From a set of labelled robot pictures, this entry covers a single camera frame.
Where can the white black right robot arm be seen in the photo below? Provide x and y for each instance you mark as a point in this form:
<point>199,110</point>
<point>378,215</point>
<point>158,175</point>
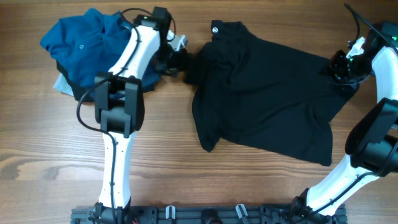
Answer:
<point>371,153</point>

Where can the folded black garment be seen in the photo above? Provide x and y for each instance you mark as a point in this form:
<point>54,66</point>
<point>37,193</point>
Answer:
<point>78,90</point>

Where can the black polo shirt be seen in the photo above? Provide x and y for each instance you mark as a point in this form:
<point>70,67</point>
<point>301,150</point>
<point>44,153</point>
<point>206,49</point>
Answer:
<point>265,95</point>

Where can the blue polo shirt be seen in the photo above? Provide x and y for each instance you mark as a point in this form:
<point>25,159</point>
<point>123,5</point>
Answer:
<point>87,44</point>

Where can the folded dark navy garment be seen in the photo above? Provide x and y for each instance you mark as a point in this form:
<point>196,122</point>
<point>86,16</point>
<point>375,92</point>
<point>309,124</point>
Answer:
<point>150,78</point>

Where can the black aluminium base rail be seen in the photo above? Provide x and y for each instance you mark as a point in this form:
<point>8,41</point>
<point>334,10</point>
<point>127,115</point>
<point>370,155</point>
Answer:
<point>266,214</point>

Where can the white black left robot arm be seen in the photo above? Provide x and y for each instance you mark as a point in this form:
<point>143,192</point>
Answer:
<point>119,105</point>

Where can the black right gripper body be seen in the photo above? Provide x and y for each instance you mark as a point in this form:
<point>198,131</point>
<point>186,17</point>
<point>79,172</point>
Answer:
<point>349,72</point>

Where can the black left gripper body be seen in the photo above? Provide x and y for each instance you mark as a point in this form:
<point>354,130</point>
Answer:
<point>171,60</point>

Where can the folded light grey garment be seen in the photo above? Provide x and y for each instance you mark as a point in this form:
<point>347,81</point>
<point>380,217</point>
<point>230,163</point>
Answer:
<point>61,85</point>

